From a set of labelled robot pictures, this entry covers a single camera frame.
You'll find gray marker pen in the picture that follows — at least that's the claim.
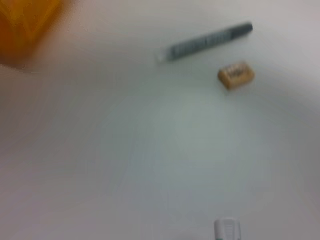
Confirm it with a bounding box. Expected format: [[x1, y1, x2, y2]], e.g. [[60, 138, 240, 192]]
[[156, 21, 254, 63]]

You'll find yellow plastic bin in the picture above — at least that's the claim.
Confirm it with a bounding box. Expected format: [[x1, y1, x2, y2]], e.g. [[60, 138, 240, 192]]
[[0, 0, 63, 69]]

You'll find beige eraser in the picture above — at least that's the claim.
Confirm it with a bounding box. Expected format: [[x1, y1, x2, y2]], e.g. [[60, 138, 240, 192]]
[[217, 60, 256, 91]]

